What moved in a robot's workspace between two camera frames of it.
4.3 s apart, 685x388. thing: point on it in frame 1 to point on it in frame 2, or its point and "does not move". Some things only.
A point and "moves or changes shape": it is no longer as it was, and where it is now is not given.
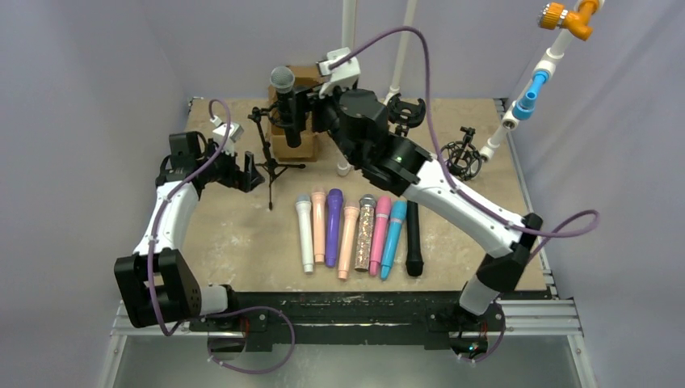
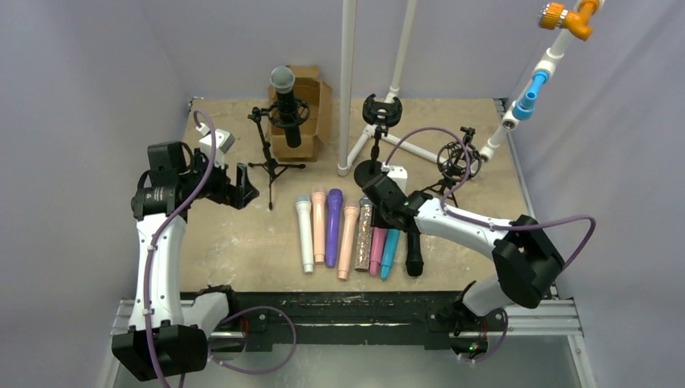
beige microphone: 318,206 does not move
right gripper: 311,108 to 399,215
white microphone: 304,206 does not move
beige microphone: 351,210 does not move
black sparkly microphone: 283,81 does not move
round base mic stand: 405,115 moves or changes shape
